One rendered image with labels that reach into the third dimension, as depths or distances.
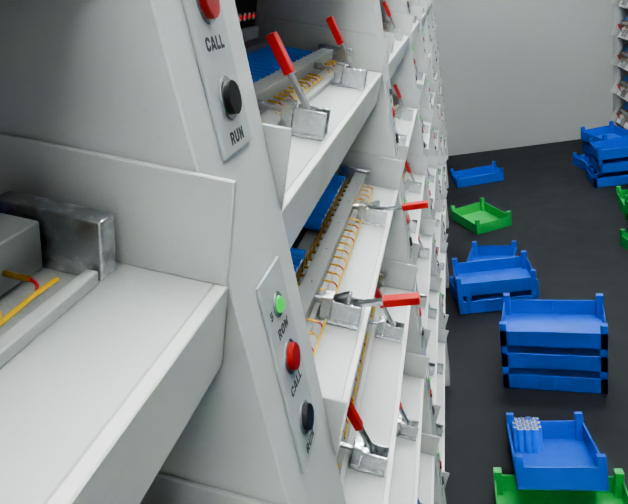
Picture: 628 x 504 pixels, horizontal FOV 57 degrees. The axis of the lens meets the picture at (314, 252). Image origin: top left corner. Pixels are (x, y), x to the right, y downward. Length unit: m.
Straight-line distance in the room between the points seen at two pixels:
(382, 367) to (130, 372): 0.65
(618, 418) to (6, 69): 1.82
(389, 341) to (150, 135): 0.69
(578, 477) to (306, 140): 1.21
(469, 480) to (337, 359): 1.22
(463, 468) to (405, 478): 0.81
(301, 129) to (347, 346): 0.20
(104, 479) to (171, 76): 0.15
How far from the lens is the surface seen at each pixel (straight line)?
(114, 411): 0.20
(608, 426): 1.90
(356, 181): 0.90
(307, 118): 0.50
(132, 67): 0.25
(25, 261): 0.26
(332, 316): 0.57
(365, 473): 0.69
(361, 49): 0.93
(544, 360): 1.94
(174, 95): 0.24
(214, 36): 0.29
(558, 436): 1.83
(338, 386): 0.50
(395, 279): 1.03
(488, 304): 2.41
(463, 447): 1.81
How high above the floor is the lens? 1.22
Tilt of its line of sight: 22 degrees down
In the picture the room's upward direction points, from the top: 12 degrees counter-clockwise
